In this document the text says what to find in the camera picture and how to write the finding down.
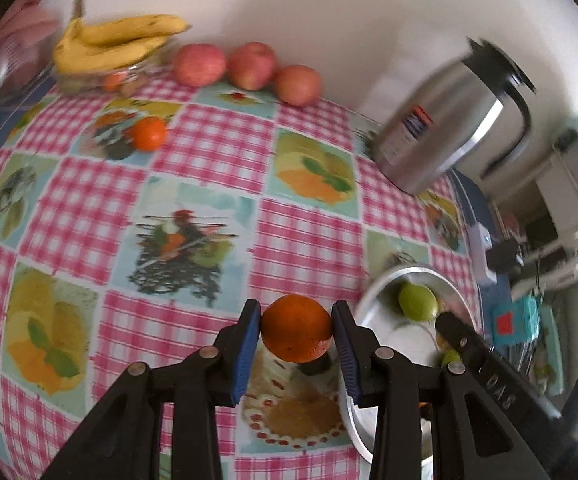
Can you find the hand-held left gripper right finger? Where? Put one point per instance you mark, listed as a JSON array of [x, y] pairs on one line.
[[346, 355]]

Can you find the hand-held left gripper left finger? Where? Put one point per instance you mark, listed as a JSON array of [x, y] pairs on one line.
[[246, 350]]

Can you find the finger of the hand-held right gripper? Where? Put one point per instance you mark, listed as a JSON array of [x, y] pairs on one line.
[[461, 345]]

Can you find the green mango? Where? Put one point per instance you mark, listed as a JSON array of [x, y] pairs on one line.
[[451, 357]]

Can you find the round steel bowl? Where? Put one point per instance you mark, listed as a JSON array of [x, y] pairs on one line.
[[409, 335]]

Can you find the green lime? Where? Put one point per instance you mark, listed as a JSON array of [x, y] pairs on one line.
[[418, 301]]

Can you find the teal box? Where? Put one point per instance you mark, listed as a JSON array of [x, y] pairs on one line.
[[514, 320]]

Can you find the white power strip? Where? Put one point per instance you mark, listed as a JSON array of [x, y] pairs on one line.
[[480, 255]]

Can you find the black power adapter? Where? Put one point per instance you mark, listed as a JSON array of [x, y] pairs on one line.
[[504, 257]]

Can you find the white cabinet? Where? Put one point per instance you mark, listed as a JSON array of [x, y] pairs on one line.
[[574, 190]]

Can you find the pink checked fruit-print tablecloth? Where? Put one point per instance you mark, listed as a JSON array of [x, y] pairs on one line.
[[209, 150]]

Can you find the stainless steel thermos jug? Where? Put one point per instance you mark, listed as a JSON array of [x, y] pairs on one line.
[[444, 130]]

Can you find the small tangerine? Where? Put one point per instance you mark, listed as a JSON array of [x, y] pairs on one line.
[[149, 133]]

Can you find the red apple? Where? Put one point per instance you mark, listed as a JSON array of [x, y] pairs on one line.
[[200, 64], [297, 85], [251, 65]]

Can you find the glass bowl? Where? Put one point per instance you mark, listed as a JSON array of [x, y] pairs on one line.
[[139, 72]]

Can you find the small orange fruit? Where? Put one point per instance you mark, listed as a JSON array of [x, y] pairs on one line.
[[114, 81]]

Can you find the yellow banana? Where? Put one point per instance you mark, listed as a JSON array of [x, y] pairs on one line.
[[104, 57], [134, 27]]

